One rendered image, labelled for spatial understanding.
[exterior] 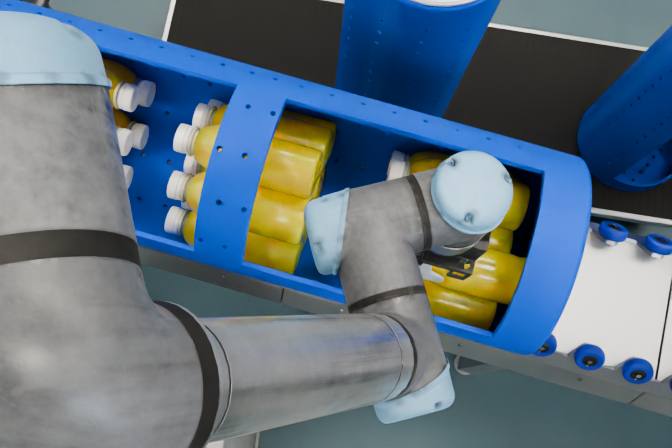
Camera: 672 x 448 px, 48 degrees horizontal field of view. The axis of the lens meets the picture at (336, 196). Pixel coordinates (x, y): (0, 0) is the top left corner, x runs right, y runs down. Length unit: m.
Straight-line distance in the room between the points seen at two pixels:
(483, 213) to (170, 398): 0.38
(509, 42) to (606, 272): 1.11
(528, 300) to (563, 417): 1.29
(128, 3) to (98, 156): 2.09
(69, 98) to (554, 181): 0.70
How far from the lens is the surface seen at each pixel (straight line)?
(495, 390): 2.19
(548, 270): 0.96
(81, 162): 0.39
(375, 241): 0.69
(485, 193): 0.70
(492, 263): 1.03
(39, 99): 0.39
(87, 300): 0.36
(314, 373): 0.52
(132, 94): 1.11
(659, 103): 1.81
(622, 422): 2.30
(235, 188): 0.94
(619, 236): 1.27
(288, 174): 0.99
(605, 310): 1.30
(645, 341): 1.32
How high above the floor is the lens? 2.12
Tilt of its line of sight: 75 degrees down
